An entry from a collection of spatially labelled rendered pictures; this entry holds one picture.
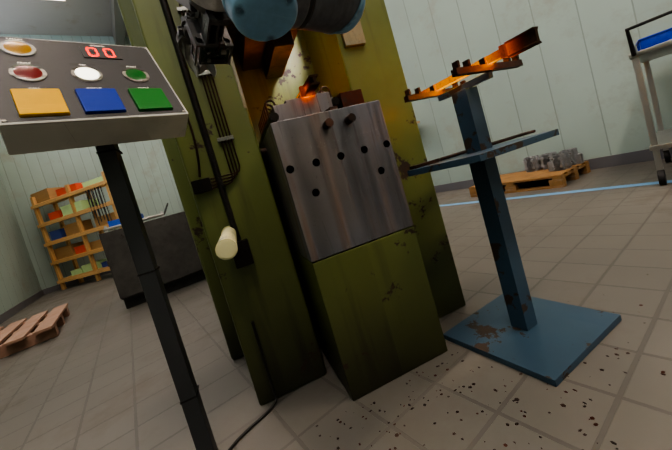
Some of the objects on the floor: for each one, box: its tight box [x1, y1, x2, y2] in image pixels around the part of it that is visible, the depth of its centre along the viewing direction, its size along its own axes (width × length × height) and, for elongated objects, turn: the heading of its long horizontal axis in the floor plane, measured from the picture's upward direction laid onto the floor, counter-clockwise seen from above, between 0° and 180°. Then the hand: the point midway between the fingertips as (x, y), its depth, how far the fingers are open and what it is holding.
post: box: [95, 144, 218, 450], centre depth 82 cm, size 4×4×108 cm
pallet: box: [0, 303, 70, 359], centre depth 316 cm, size 141×97×13 cm
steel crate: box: [99, 211, 206, 309], centre depth 383 cm, size 96×117×82 cm
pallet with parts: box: [469, 147, 591, 197], centre depth 368 cm, size 106×74×30 cm
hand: (197, 66), depth 71 cm, fingers closed
